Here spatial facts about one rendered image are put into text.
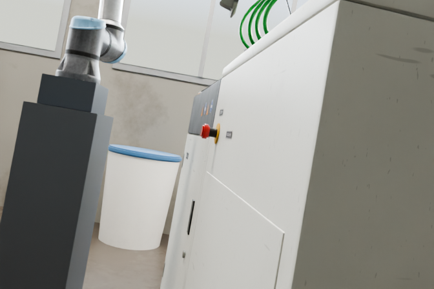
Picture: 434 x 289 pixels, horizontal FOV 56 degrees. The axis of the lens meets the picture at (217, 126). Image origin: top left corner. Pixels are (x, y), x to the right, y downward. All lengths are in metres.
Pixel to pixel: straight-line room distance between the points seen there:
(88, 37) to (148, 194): 1.41
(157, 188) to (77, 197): 1.33
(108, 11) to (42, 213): 0.76
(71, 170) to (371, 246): 1.09
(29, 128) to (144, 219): 1.43
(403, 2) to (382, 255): 0.26
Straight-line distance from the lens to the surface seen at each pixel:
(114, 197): 2.72
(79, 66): 1.46
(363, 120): 0.44
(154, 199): 2.70
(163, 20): 3.28
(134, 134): 3.21
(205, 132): 0.98
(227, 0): 1.50
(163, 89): 3.20
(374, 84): 0.45
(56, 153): 1.41
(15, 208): 1.47
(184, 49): 3.22
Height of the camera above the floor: 0.79
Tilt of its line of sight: 2 degrees up
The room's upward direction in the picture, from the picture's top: 10 degrees clockwise
